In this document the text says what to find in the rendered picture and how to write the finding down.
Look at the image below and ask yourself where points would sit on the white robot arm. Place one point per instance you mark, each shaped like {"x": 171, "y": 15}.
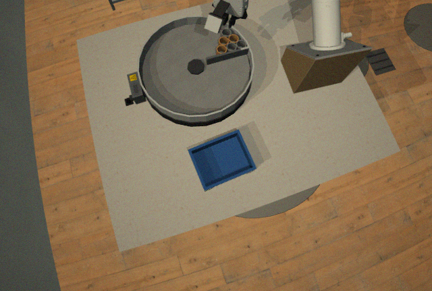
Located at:
{"x": 326, "y": 15}

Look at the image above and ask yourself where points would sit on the bronze bushing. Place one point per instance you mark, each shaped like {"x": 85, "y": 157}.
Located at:
{"x": 221, "y": 48}
{"x": 223, "y": 40}
{"x": 233, "y": 37}

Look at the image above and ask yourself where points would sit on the grey metal bushing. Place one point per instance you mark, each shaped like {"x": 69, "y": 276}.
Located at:
{"x": 240, "y": 43}
{"x": 231, "y": 46}
{"x": 226, "y": 31}

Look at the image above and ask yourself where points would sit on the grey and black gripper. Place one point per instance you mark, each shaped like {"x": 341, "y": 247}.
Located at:
{"x": 236, "y": 9}

